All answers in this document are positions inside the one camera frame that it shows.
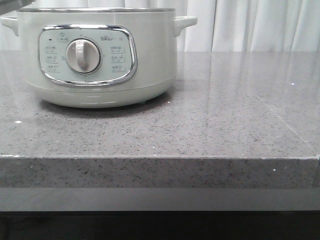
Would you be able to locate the glass pot lid steel rim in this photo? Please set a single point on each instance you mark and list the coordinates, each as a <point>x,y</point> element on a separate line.
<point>7,6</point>

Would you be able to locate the pale green electric cooking pot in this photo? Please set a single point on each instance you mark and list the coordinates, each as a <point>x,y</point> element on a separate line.
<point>98,57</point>

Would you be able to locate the white curtain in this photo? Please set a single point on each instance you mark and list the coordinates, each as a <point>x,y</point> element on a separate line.
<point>231,25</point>

